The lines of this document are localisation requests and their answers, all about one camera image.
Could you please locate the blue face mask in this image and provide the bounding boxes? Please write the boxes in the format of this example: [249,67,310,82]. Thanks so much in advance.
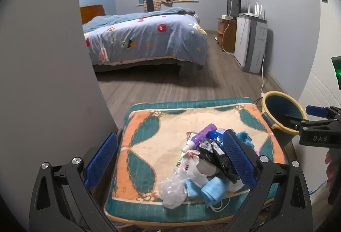
[185,175,231,212]

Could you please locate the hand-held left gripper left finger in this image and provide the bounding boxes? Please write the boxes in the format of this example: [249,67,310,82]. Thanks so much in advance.
[29,133,119,232]

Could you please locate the green white medicine box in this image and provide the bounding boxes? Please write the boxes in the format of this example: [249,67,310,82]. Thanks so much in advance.
[174,150,199,171]

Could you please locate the white power cable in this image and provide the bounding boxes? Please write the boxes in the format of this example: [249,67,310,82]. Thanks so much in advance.
[260,49,267,96]

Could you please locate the white monitor cable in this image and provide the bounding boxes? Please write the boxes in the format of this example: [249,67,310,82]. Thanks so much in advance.
[222,0,238,54]

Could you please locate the purple bottle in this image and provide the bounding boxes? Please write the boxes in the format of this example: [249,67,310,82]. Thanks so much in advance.
[192,124,217,144]

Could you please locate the black foil packet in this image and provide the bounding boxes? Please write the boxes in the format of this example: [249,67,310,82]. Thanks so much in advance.
[198,139,240,184]

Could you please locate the window sill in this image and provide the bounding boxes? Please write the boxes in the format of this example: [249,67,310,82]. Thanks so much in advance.
[137,0,199,6]

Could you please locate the small white bottle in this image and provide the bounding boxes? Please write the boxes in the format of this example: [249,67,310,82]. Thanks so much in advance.
[184,139,198,153]

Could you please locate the teal orange patterned cushion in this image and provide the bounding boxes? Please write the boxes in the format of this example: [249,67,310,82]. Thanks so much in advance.
[105,97,289,224]

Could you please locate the wooden bed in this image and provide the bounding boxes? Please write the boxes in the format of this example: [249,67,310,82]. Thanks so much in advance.
[80,5,204,80]

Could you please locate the clear plastic bag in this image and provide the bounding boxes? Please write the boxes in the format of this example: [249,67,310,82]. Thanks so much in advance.
[158,157,211,208]

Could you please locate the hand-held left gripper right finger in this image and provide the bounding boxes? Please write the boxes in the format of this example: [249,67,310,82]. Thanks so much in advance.
[223,129,312,232]

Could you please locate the light blue plastic glove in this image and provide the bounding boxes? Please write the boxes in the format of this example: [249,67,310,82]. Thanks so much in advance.
[236,131,257,153]

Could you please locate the white router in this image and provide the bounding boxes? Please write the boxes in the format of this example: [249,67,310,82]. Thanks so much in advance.
[247,3,266,20]

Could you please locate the white air purifier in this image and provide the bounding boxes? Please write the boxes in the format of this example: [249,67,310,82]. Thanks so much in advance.
[234,13,268,74]

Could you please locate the wooden cabinet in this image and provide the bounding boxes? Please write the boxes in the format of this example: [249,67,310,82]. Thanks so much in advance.
[217,17,237,53]

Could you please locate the yellow rimmed blue bin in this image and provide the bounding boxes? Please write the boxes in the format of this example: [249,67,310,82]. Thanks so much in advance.
[260,91,308,136]

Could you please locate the plaid cloth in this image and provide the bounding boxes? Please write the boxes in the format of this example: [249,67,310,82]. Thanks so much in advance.
[144,0,175,12]

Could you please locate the blue printed blanket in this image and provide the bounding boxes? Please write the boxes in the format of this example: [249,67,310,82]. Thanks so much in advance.
[82,6,208,66]

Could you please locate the person's right hand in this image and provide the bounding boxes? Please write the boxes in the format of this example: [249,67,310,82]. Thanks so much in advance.
[325,151,337,178]

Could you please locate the blue white foil packet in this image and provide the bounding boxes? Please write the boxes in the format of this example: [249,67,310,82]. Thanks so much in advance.
[208,129,227,143]

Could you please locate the black monitor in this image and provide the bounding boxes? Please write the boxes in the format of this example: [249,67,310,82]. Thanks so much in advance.
[226,0,241,19]

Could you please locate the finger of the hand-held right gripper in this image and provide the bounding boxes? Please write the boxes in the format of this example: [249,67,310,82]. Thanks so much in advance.
[285,114,336,132]
[305,105,341,119]

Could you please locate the blue cable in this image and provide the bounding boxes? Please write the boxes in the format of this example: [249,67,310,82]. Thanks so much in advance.
[309,181,329,196]

